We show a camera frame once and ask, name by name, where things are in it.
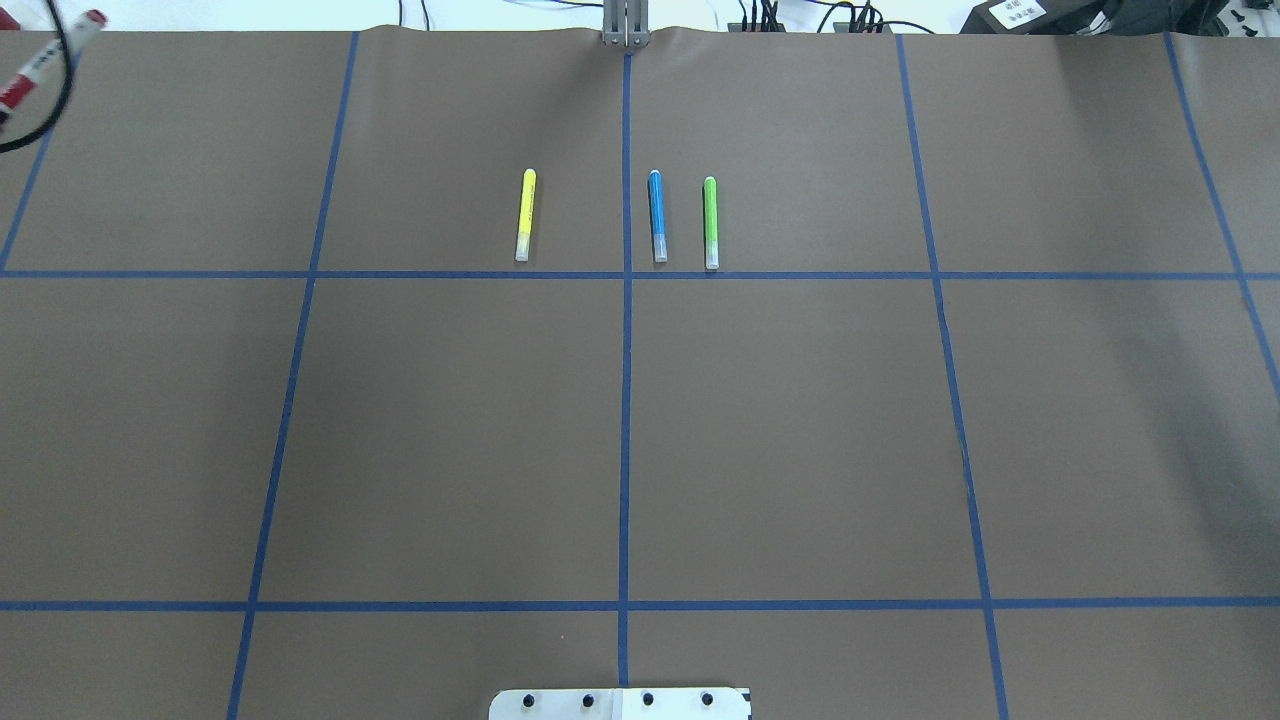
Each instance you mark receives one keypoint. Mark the blue marker pen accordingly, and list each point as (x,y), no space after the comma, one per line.
(657,216)

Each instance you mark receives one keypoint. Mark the red marker pen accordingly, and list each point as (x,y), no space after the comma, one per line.
(71,36)

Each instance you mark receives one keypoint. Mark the green marker pen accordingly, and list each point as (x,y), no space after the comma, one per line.
(712,231)

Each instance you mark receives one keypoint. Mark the yellow marker pen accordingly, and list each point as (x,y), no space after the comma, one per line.
(526,214)

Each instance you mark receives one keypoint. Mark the black power adapter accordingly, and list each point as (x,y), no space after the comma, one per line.
(1035,17)

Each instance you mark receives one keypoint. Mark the aluminium frame post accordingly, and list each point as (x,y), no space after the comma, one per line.
(625,23)

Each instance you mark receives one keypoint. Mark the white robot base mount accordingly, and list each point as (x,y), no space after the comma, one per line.
(623,703)

